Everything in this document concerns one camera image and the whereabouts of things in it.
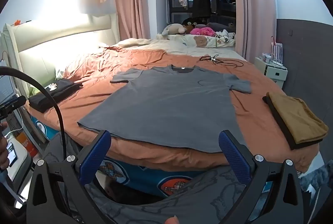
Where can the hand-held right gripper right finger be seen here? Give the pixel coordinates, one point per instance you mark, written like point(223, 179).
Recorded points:
point(234, 159)

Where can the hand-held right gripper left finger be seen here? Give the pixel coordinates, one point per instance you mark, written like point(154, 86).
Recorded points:
point(95, 159)

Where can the grey t-shirt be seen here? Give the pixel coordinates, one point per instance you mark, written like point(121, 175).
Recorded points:
point(166, 109)

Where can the black folded clothes paw print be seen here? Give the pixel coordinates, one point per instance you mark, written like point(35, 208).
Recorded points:
point(52, 97)

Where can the person's left hand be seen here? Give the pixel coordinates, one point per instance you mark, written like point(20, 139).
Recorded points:
point(3, 159)

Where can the person's right hand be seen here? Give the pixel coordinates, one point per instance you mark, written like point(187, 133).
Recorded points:
point(173, 221)

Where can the white lit screen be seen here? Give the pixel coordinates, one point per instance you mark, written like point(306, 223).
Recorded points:
point(6, 88)

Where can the orange blanket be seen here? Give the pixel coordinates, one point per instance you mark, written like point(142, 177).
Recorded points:
point(247, 122)

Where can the orange box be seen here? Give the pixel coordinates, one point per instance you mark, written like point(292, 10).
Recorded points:
point(24, 144)

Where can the smartphone with lit screen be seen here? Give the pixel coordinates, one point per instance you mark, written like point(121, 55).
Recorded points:
point(11, 156)

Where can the blue printed bed sheet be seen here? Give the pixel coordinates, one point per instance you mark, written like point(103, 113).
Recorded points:
point(145, 177)

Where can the person's grey patterned shirt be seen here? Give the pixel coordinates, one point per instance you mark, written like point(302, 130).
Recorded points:
point(195, 200)

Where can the black folded garment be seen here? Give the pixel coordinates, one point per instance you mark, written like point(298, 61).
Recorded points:
point(292, 145)

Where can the white bedside cabinet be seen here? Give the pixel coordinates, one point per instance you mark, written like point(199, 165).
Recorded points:
point(22, 164)

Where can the brown folded garment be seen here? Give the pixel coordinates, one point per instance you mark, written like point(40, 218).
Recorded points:
point(296, 117)

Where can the small orange flower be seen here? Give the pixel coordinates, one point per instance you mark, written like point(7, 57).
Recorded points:
point(17, 22)

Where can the grey fluffy rug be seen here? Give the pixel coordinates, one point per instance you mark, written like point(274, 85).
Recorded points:
point(314, 177)

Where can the cream padded headboard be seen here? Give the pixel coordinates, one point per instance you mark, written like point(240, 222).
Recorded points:
point(65, 31)

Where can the white nightstand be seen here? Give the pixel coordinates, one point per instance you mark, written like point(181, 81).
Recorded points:
point(273, 71)

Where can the panda print cloth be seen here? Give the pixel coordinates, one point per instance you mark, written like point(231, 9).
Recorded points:
point(225, 37)

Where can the pink plush toy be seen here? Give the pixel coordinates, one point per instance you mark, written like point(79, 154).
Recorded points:
point(204, 31)

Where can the grey pillow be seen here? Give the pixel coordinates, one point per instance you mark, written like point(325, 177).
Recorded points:
point(218, 25)

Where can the dark brown plush bear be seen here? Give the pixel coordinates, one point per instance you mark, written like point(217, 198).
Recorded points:
point(191, 27)

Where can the cream plush toy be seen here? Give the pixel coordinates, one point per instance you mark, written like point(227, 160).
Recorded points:
point(173, 28)

